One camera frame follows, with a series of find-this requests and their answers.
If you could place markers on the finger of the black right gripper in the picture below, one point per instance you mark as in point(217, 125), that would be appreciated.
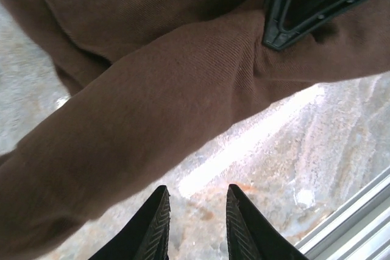
point(275, 13)

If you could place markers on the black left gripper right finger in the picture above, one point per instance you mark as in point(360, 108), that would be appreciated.
point(250, 235)

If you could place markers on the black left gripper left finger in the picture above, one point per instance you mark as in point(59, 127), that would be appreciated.
point(146, 235)

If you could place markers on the aluminum frame rail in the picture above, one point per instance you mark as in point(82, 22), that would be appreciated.
point(359, 229)

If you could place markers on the brown long pants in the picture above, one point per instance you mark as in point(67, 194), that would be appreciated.
point(152, 89)

